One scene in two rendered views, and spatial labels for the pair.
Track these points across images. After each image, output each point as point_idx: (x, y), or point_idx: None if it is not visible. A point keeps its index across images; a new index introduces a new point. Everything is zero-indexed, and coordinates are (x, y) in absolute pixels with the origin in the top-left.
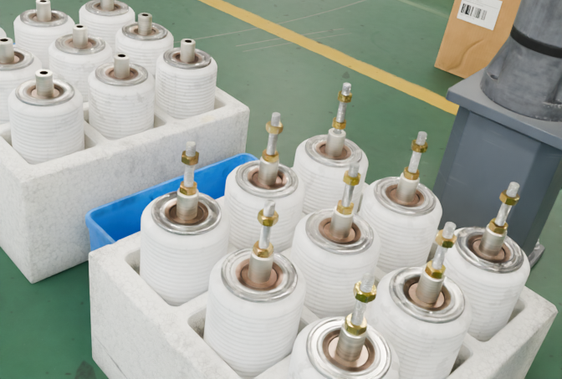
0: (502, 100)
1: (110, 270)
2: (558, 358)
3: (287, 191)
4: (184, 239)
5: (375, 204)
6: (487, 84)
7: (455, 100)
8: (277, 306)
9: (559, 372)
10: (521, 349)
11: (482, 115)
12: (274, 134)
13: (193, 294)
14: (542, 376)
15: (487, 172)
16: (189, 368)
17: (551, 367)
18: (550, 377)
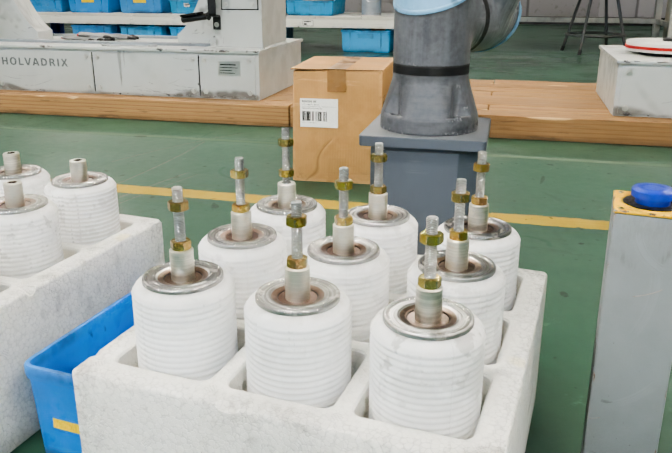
0: (411, 129)
1: (110, 375)
2: (546, 351)
3: (270, 237)
4: (198, 296)
5: (357, 227)
6: (391, 121)
7: (369, 143)
8: (335, 312)
9: (554, 361)
10: (540, 309)
11: (399, 147)
12: (242, 179)
13: (218, 366)
14: (543, 368)
15: (419, 202)
16: (259, 425)
17: (546, 360)
18: (550, 367)
